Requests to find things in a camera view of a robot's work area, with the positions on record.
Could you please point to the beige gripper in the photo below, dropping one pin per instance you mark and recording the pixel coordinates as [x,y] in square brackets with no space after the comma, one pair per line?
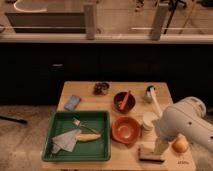
[160,146]

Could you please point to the red bowl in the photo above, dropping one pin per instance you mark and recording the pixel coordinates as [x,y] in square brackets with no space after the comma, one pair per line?
[125,130]

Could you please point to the green plastic tray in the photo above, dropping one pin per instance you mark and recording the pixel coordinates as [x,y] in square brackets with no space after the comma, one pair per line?
[97,150]

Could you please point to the red spoon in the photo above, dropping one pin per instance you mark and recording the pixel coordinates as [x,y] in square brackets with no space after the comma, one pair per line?
[125,100]

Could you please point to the white brush with black tip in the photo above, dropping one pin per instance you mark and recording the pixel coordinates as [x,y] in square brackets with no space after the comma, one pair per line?
[155,101]

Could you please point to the black object on floor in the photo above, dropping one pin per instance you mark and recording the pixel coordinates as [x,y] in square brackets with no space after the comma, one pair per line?
[21,121]

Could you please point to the wooden table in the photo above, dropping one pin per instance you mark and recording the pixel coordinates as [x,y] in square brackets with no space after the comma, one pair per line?
[123,157]

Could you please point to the silver fork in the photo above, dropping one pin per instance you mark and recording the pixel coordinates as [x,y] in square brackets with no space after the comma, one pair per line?
[81,124]

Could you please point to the white cup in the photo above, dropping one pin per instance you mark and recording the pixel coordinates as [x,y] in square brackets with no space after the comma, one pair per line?
[148,119]

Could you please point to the blue sponge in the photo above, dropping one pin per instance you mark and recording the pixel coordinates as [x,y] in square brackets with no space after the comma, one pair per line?
[72,102]

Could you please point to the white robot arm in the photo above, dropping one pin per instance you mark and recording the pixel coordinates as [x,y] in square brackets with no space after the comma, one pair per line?
[186,117]

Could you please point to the yellow banana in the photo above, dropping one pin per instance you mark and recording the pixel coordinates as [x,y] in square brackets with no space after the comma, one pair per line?
[87,137]

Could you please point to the grey cloth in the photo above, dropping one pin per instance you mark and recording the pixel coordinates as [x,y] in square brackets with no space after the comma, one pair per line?
[65,141]

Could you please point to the orange fruit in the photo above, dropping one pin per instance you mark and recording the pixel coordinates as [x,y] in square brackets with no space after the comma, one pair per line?
[180,145]

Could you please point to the white whiteboard eraser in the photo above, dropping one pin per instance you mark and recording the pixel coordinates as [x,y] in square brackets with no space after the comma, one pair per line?
[148,155]

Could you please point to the dark brown bowl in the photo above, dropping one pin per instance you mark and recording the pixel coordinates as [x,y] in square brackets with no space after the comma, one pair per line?
[118,98]

